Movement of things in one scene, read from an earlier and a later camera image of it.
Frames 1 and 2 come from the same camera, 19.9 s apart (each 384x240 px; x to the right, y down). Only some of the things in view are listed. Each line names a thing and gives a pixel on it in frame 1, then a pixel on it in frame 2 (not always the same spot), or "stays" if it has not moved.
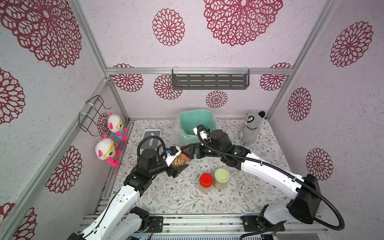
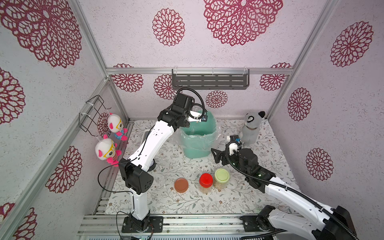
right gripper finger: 190,155 -> 224,159
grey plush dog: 249,133 stays
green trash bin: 191,119 stays
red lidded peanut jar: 205,183 stays
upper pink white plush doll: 115,125 stays
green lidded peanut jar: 221,178 stays
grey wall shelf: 208,79 stays
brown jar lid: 184,157 -> 181,185
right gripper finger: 188,147 -> 218,153
